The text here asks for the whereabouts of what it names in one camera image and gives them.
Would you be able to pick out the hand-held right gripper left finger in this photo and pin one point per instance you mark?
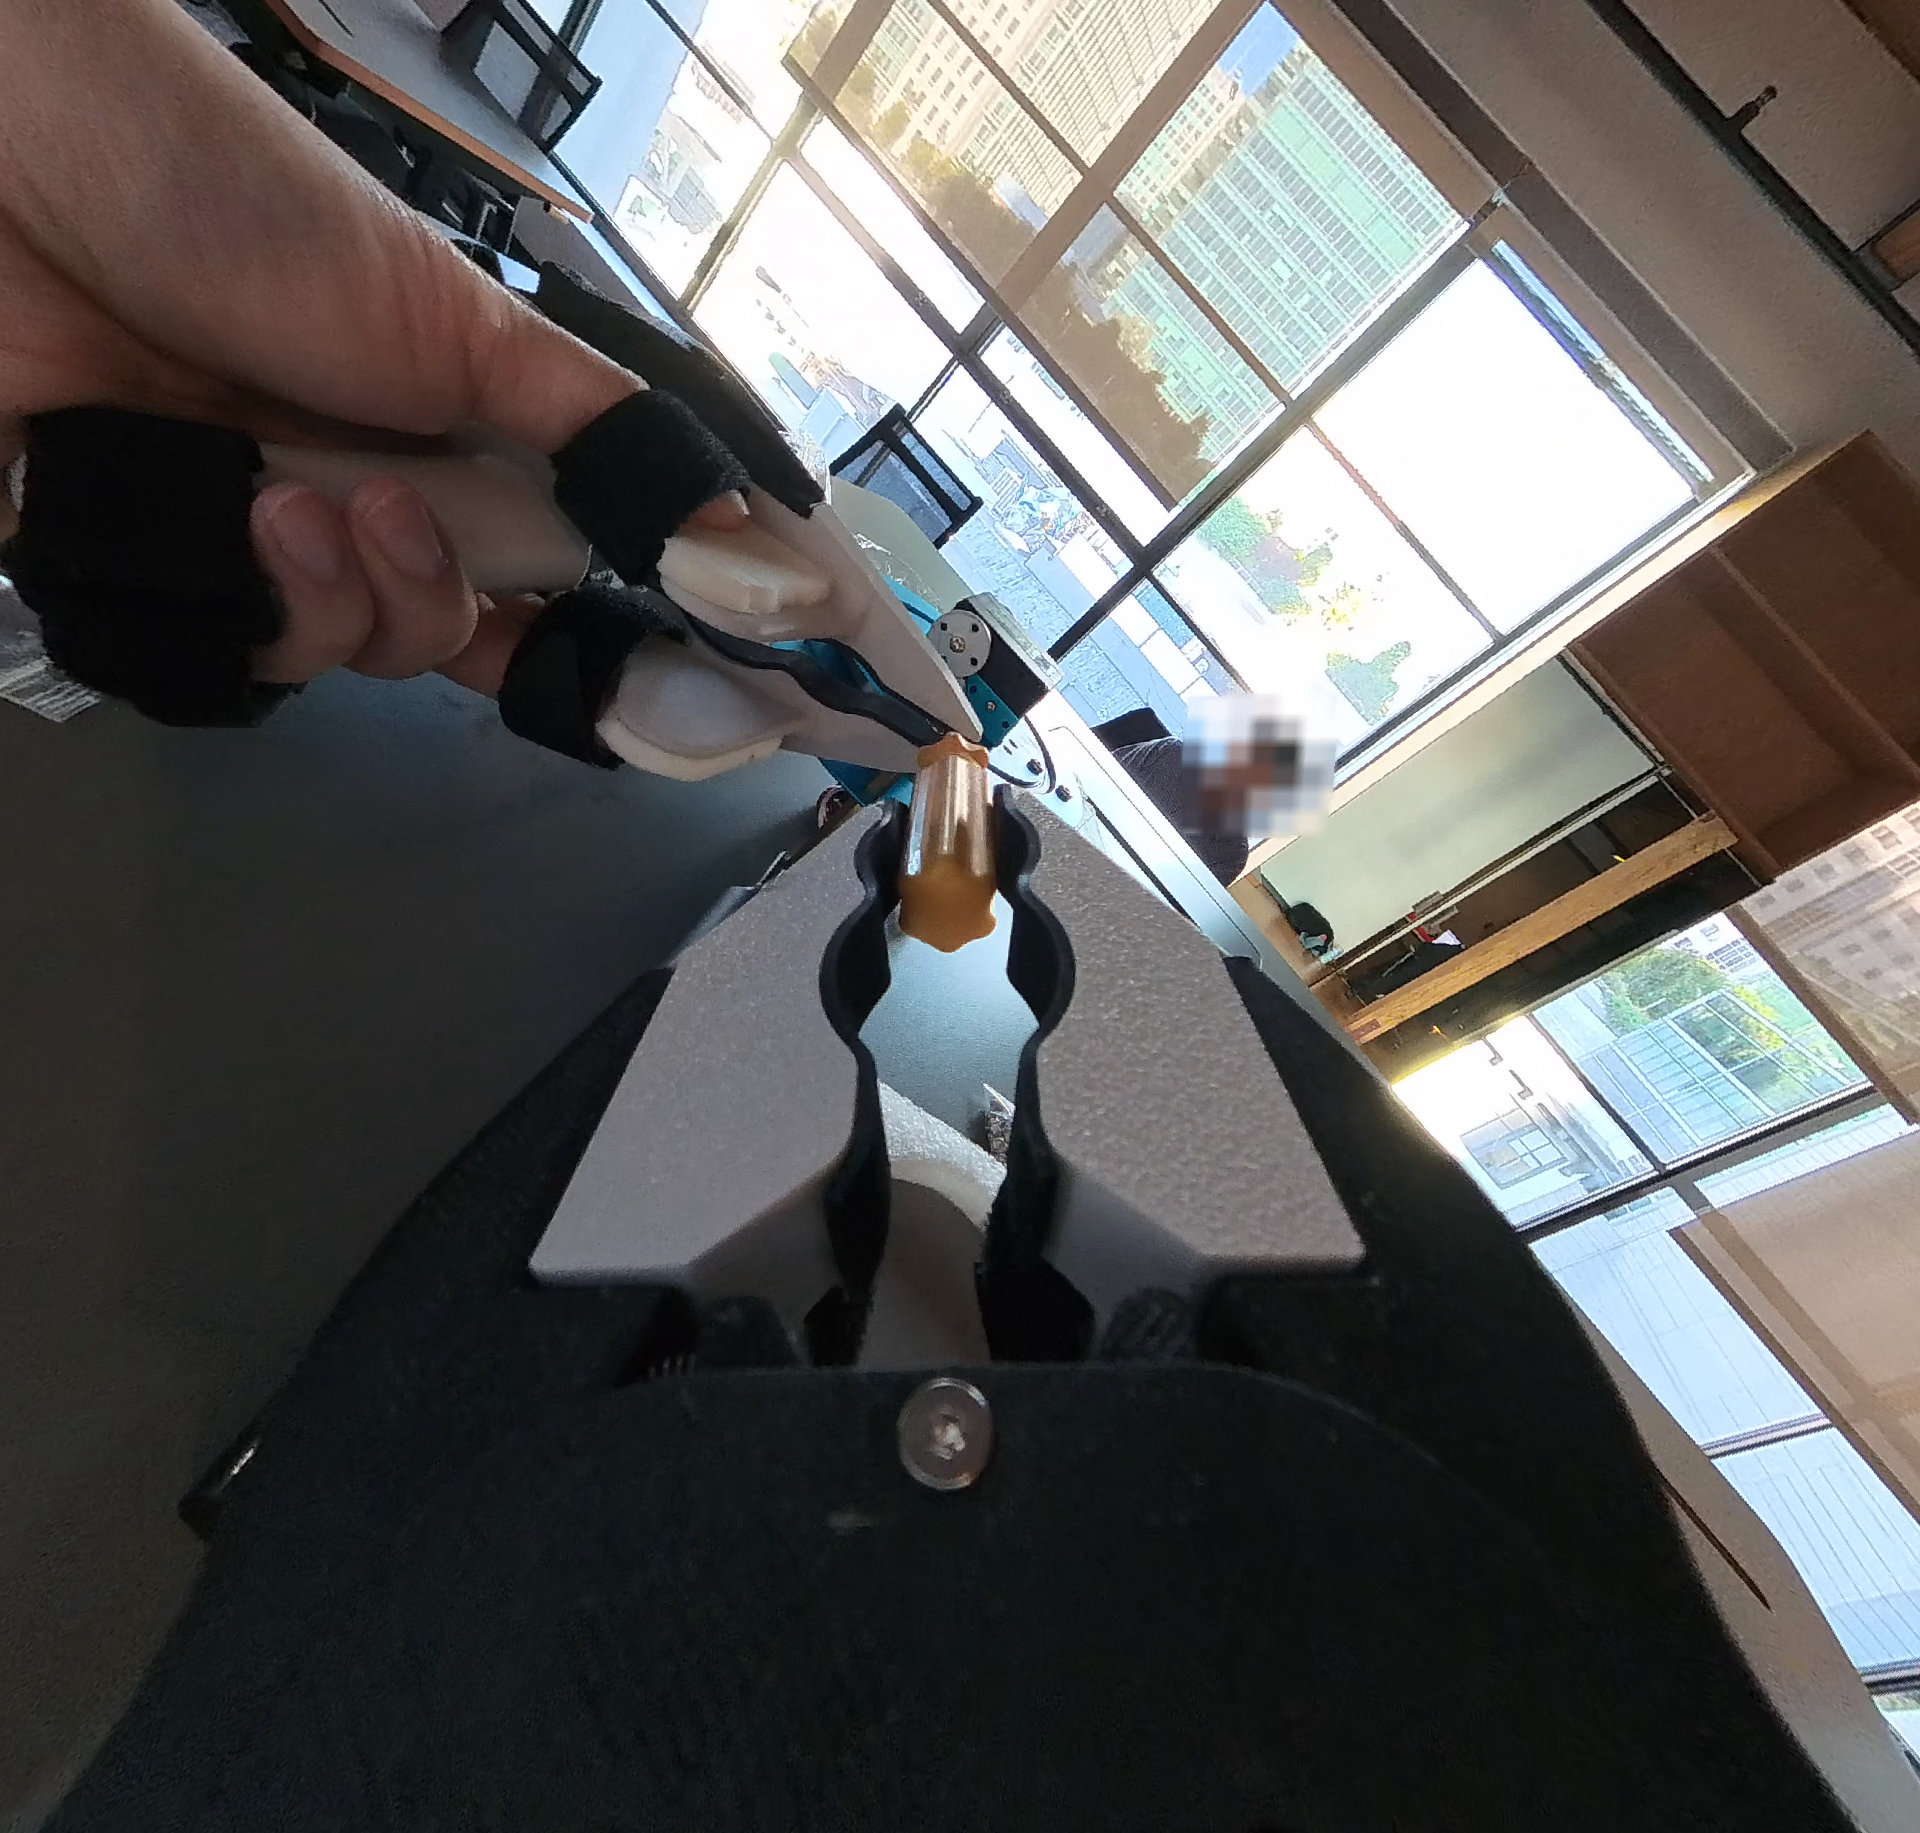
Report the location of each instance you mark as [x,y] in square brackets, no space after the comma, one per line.
[706,1113]

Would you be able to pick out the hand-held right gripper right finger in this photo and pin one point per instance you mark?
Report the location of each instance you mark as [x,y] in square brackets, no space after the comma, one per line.
[1186,1113]

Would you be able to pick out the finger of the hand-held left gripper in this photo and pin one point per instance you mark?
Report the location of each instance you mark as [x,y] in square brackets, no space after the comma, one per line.
[886,617]
[706,717]

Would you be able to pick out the blue robot arm base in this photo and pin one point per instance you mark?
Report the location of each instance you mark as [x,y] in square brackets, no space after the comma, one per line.
[998,672]

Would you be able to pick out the white foam block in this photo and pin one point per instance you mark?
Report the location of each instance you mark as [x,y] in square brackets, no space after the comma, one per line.
[930,1202]

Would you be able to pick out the person's left hand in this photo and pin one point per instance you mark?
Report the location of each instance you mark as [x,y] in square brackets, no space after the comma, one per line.
[225,212]

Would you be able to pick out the black mesh chair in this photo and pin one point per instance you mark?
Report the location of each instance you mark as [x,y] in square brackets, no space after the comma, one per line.
[900,472]
[526,47]

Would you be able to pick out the grey projection screen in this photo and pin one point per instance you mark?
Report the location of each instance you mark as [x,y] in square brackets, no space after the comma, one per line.
[1471,798]

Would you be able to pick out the large grid window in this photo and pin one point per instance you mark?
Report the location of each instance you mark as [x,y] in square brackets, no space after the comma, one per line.
[1725,1083]
[1201,288]

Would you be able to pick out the dark table with wood edge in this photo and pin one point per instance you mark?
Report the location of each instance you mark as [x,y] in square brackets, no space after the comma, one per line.
[391,47]

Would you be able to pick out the wooden cabinet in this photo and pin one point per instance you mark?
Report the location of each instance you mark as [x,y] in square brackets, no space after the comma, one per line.
[1801,632]

